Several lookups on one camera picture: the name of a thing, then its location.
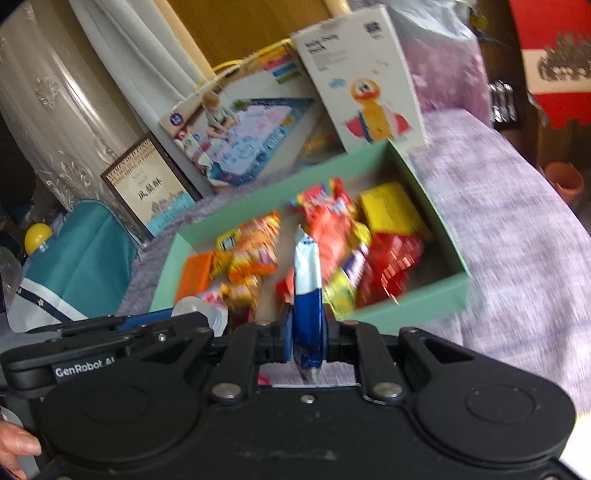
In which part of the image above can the small orange striped packet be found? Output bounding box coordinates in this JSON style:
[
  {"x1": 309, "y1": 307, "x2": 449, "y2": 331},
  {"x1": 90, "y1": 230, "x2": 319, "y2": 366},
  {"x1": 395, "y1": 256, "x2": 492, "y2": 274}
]
[{"x1": 225, "y1": 276, "x2": 260, "y2": 320}]

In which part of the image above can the rainbow red snack packet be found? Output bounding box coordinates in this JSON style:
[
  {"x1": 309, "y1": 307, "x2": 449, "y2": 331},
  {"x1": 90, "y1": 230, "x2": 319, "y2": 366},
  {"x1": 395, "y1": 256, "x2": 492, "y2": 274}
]
[{"x1": 287, "y1": 176, "x2": 359, "y2": 219}]

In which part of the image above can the white duck toy box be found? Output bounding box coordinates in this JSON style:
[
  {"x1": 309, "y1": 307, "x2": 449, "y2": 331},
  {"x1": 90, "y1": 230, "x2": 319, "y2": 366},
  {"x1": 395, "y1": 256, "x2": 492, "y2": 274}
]
[{"x1": 290, "y1": 4, "x2": 428, "y2": 154}]

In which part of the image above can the blue and white snack packet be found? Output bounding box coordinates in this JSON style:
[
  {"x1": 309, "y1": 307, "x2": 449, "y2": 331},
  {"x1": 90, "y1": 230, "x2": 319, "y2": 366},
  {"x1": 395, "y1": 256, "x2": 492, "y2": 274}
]
[{"x1": 287, "y1": 224, "x2": 329, "y2": 385}]

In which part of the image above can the terracotta pot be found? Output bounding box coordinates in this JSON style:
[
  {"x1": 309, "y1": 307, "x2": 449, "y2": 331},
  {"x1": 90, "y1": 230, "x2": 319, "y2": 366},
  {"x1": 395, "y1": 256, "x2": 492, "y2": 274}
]
[{"x1": 544, "y1": 161, "x2": 585, "y2": 207}]

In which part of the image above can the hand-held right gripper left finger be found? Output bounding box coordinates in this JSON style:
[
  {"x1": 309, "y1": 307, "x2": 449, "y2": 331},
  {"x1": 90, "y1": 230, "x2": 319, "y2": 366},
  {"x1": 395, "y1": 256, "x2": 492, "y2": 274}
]
[{"x1": 209, "y1": 308, "x2": 297, "y2": 403}]

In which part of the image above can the clear jelly cup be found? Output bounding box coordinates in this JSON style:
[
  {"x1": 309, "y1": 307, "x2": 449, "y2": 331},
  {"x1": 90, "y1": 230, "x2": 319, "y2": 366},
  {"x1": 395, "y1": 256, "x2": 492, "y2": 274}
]
[{"x1": 172, "y1": 295, "x2": 230, "y2": 337}]

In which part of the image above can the teal and white fabric bag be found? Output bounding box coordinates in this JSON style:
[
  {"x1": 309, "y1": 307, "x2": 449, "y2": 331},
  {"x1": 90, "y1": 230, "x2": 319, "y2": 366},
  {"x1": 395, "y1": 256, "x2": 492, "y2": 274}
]
[{"x1": 8, "y1": 200, "x2": 140, "y2": 334}]

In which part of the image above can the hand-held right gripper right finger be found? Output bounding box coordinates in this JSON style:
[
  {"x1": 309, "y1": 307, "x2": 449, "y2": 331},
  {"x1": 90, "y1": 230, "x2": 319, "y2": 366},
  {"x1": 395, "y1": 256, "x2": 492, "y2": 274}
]
[{"x1": 322, "y1": 318, "x2": 468, "y2": 403}]

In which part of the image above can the orange red snack packet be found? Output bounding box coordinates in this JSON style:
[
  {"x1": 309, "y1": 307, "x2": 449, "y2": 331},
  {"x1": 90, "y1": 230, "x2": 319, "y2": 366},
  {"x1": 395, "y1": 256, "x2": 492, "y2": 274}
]
[{"x1": 308, "y1": 211, "x2": 357, "y2": 283}]

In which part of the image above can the yellow orange snack packet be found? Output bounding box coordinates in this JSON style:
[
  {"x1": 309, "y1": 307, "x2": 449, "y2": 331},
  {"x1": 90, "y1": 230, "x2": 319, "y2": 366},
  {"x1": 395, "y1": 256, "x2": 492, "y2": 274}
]
[{"x1": 359, "y1": 181, "x2": 431, "y2": 241}]

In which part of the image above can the small yellow snack packet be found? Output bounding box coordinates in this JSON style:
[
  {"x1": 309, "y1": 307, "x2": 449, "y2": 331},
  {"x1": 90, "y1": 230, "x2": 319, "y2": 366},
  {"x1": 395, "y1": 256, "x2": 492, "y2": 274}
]
[{"x1": 213, "y1": 226, "x2": 242, "y2": 278}]

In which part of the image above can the lace curtain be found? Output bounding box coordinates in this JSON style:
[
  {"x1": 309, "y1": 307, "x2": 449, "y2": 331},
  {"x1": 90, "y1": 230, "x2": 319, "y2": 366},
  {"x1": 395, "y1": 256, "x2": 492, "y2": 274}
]
[{"x1": 0, "y1": 0, "x2": 155, "y2": 243}]

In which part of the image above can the pink fuzzy pillow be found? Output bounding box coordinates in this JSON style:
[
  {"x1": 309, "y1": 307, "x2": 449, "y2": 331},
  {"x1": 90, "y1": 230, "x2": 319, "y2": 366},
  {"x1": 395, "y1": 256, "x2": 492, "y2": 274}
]
[{"x1": 401, "y1": 18, "x2": 491, "y2": 126}]

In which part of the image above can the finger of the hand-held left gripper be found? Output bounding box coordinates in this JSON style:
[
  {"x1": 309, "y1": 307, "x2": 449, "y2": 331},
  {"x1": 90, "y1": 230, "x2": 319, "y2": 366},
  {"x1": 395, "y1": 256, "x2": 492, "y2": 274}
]
[{"x1": 27, "y1": 310, "x2": 186, "y2": 335}]

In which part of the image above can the white curtain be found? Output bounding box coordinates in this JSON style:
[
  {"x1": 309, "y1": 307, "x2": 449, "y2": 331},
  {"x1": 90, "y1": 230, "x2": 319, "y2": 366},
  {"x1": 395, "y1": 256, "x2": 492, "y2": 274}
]
[{"x1": 68, "y1": 0, "x2": 205, "y2": 109}]

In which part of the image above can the teal cardboard box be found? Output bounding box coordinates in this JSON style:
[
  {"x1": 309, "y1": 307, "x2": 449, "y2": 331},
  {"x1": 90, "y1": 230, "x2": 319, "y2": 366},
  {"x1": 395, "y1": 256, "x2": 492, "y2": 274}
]
[{"x1": 147, "y1": 140, "x2": 472, "y2": 334}]

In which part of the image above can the framed certificate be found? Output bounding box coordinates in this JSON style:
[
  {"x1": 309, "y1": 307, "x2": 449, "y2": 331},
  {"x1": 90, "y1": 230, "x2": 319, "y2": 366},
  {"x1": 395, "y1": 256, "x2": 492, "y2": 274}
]
[{"x1": 100, "y1": 133, "x2": 202, "y2": 239}]

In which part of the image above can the drawing mat toy box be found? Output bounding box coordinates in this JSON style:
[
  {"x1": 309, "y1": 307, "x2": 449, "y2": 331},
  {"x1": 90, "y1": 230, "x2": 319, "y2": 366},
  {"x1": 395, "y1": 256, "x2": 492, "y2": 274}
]
[{"x1": 158, "y1": 38, "x2": 325, "y2": 195}]

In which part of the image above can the red patterned cloth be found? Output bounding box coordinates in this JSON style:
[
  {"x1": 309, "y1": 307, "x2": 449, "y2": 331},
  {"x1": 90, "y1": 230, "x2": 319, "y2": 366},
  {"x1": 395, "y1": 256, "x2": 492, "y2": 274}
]
[{"x1": 508, "y1": 0, "x2": 591, "y2": 136}]

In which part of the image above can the large red snack packet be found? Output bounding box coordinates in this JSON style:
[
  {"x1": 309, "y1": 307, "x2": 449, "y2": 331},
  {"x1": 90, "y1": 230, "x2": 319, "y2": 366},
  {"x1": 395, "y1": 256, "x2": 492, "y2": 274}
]
[{"x1": 357, "y1": 232, "x2": 426, "y2": 308}]

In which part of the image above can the yellow ball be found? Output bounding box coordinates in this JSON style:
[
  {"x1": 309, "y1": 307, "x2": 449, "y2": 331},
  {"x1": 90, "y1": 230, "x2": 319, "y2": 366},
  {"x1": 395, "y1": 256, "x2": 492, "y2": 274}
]
[{"x1": 23, "y1": 222, "x2": 56, "y2": 256}]

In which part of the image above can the person's left hand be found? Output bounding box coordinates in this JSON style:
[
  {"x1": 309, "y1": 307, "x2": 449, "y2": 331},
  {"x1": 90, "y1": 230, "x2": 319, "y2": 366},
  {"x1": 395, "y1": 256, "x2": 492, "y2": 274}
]
[{"x1": 0, "y1": 421, "x2": 44, "y2": 480}]

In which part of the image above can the purple white snack packet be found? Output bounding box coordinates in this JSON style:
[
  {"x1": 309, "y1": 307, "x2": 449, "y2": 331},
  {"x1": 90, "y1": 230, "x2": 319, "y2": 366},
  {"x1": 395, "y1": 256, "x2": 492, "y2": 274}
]
[{"x1": 341, "y1": 244, "x2": 371, "y2": 283}]

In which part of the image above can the orange striped snack packet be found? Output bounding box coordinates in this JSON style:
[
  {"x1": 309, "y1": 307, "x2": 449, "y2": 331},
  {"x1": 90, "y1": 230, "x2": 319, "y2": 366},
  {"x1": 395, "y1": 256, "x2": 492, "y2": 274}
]
[{"x1": 226, "y1": 211, "x2": 282, "y2": 288}]

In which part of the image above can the yellow green snack packet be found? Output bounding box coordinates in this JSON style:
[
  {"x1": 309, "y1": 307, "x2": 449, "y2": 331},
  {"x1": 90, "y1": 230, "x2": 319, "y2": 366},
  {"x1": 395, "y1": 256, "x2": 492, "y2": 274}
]
[{"x1": 322, "y1": 267, "x2": 362, "y2": 320}]

